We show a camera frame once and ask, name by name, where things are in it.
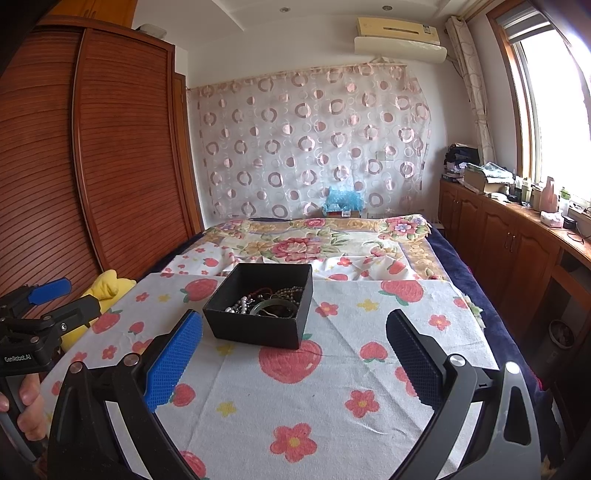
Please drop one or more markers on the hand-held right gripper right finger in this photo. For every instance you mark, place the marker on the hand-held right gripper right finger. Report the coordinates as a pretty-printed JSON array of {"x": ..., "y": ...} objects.
[{"x": 415, "y": 360}]

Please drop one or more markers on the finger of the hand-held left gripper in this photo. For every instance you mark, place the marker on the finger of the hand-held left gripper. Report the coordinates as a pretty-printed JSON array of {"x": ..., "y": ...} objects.
[
  {"x": 48, "y": 290},
  {"x": 76, "y": 311}
]

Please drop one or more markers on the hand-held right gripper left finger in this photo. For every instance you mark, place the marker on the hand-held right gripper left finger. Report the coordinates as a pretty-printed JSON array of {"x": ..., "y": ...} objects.
[{"x": 173, "y": 364}]

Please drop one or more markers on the black jewelry box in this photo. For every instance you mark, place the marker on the black jewelry box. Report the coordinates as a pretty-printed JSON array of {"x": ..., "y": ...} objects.
[{"x": 254, "y": 330}]

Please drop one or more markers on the green jade bangle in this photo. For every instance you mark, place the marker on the green jade bangle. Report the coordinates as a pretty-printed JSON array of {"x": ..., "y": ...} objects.
[{"x": 277, "y": 304}]

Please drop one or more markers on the person's left hand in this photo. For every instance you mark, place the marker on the person's left hand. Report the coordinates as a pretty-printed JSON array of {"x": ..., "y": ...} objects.
[{"x": 32, "y": 415}]

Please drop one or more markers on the yellow plush toy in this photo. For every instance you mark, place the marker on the yellow plush toy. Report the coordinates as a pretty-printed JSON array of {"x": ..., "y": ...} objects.
[{"x": 111, "y": 288}]

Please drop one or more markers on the navy blue blanket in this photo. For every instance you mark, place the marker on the navy blue blanket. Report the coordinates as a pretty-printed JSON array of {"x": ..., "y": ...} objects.
[{"x": 471, "y": 286}]

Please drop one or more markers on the strawberry print cloth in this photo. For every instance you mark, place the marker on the strawberry print cloth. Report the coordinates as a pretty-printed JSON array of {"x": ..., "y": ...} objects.
[{"x": 286, "y": 392}]

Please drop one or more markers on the brown wooden wardrobe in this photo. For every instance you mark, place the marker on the brown wooden wardrobe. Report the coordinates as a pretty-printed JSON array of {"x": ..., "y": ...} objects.
[{"x": 92, "y": 161}]

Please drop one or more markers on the brown wooden cabinet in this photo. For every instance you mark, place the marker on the brown wooden cabinet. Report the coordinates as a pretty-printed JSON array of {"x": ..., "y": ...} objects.
[{"x": 498, "y": 240}]

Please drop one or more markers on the round waste basket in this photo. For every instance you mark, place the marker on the round waste basket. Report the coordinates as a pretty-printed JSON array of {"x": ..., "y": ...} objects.
[{"x": 562, "y": 337}]

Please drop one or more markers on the floral bedsheet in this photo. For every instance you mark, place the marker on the floral bedsheet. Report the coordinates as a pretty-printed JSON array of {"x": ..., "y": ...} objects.
[{"x": 295, "y": 244}]

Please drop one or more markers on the blue plastic bag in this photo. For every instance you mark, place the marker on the blue plastic bag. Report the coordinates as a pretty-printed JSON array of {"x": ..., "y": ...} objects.
[{"x": 342, "y": 199}]

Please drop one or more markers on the open cardboard box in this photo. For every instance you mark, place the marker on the open cardboard box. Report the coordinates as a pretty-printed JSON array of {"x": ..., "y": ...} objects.
[{"x": 485, "y": 180}]

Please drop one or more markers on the white tissue pack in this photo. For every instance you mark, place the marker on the white tissue pack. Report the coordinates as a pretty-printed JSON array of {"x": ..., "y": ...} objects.
[{"x": 552, "y": 219}]

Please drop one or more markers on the group of small bottles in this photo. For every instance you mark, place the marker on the group of small bottles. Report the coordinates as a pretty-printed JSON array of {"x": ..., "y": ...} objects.
[{"x": 526, "y": 191}]

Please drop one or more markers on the stack of folded clothes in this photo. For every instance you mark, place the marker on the stack of folded clothes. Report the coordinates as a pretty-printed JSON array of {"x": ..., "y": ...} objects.
[{"x": 461, "y": 161}]

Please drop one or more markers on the small black device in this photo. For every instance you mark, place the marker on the small black device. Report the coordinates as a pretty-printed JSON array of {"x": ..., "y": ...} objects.
[{"x": 570, "y": 224}]

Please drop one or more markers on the pink bottle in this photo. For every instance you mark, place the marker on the pink bottle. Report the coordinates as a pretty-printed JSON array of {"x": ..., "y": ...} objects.
[{"x": 550, "y": 194}]

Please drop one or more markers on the pink circle pattern curtain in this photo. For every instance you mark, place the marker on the pink circle pattern curtain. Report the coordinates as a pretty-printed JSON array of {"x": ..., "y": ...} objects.
[{"x": 314, "y": 138}]

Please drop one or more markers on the beige window curtain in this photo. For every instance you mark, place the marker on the beige window curtain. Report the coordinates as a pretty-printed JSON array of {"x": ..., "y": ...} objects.
[{"x": 473, "y": 83}]

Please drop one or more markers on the white air conditioner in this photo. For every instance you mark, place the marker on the white air conditioner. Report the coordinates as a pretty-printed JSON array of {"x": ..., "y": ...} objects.
[{"x": 397, "y": 41}]

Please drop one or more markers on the wooden frame window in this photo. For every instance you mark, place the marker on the wooden frame window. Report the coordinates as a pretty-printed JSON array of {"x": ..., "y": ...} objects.
[{"x": 545, "y": 92}]

